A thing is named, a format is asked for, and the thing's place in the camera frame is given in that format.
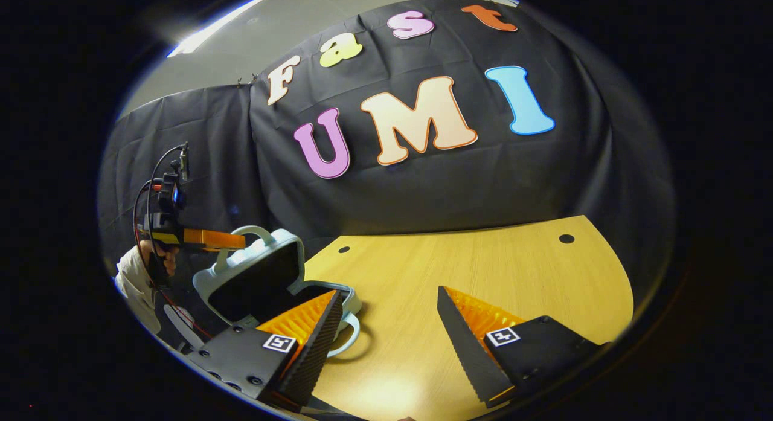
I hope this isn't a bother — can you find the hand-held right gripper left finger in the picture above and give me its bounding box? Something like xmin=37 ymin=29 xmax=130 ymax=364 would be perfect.
xmin=183 ymin=288 xmax=345 ymax=411

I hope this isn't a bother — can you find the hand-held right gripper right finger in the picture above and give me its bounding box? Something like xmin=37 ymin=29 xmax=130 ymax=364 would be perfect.
xmin=436 ymin=284 xmax=605 ymax=410

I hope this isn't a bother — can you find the small white suitcase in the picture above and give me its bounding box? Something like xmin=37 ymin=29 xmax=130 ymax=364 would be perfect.
xmin=192 ymin=225 xmax=363 ymax=358

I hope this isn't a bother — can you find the white oval object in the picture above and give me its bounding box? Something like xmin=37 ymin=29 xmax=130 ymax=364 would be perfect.
xmin=162 ymin=304 xmax=207 ymax=350

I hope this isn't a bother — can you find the ceiling light panel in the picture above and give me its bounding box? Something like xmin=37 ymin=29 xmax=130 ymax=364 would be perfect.
xmin=166 ymin=0 xmax=281 ymax=59

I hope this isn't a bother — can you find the black cable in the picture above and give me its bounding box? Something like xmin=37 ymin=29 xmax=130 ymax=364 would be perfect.
xmin=144 ymin=143 xmax=185 ymax=240

